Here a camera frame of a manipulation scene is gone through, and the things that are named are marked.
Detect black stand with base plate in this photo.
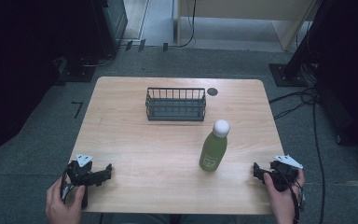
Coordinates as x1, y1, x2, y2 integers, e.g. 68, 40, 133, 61
268, 0, 334, 88

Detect black hanging cable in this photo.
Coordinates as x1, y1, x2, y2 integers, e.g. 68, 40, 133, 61
177, 0, 198, 49

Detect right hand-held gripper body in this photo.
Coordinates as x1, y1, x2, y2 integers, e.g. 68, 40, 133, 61
262, 154, 304, 193

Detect person's right hand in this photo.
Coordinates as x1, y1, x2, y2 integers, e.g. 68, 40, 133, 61
262, 168, 307, 224

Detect green bottle with white cap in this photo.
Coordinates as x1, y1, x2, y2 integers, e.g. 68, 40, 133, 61
199, 119, 231, 173

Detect dark wire basket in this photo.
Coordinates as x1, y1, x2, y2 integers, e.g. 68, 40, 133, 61
145, 86, 207, 122

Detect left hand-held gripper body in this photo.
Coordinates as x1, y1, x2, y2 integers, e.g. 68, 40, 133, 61
61, 153, 105, 209

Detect light wooden furniture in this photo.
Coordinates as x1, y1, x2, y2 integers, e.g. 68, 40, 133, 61
176, 0, 322, 52

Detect person's left hand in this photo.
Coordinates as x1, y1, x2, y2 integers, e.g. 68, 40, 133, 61
45, 176, 87, 224

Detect black floor cables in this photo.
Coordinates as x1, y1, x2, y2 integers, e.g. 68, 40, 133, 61
268, 62, 326, 224

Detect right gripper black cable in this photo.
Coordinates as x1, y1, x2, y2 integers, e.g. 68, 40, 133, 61
278, 172, 306, 224

